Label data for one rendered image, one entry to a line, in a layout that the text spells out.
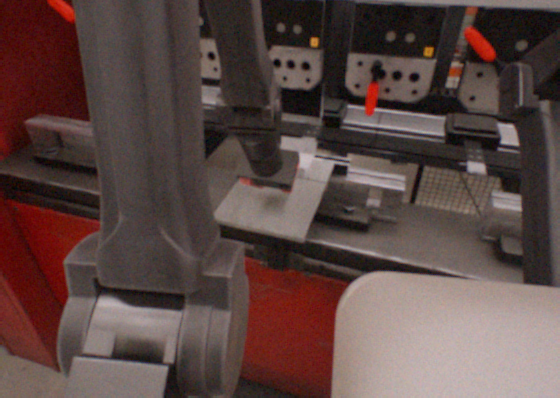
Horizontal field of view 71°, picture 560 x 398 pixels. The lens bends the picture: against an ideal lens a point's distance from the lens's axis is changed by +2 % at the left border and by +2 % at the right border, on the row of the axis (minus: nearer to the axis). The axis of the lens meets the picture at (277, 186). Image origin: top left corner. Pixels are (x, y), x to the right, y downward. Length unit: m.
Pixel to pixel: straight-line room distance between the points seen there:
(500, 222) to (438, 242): 0.13
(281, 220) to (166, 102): 0.54
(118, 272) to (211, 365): 0.07
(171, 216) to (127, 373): 0.09
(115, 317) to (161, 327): 0.03
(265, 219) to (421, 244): 0.36
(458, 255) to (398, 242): 0.12
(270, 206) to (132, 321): 0.53
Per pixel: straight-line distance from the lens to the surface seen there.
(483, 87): 0.77
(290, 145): 0.92
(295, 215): 0.73
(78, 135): 1.21
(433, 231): 0.95
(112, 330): 0.26
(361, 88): 0.77
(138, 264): 0.23
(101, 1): 0.20
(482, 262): 0.92
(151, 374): 0.24
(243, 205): 0.76
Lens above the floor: 1.46
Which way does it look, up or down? 35 degrees down
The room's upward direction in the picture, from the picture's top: straight up
